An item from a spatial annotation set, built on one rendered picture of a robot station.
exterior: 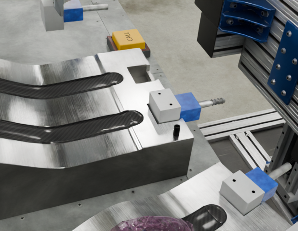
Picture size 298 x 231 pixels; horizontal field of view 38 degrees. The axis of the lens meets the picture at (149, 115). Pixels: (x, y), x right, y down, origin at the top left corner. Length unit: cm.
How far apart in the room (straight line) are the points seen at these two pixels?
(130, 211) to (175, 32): 217
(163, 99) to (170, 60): 173
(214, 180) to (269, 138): 109
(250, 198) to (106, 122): 25
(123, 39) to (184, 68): 141
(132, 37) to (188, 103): 32
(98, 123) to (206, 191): 20
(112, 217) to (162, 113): 20
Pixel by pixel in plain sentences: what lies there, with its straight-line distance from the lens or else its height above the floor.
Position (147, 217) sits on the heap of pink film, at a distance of 55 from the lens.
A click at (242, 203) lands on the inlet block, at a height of 87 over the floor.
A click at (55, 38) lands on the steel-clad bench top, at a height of 80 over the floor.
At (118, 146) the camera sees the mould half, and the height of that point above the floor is 89.
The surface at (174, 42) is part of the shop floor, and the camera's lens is 258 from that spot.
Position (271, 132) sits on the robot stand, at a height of 21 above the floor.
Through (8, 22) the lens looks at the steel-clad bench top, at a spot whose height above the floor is 80.
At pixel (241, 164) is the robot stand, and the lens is 161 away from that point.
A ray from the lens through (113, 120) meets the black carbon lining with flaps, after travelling 70.
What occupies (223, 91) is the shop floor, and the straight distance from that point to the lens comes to 226.
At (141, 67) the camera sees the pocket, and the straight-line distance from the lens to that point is 82.
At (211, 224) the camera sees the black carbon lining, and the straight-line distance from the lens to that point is 63.
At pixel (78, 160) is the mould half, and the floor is 88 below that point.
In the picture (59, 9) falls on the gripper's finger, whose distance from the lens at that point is 85.
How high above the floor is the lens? 136
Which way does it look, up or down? 42 degrees down
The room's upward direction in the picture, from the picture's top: 5 degrees clockwise
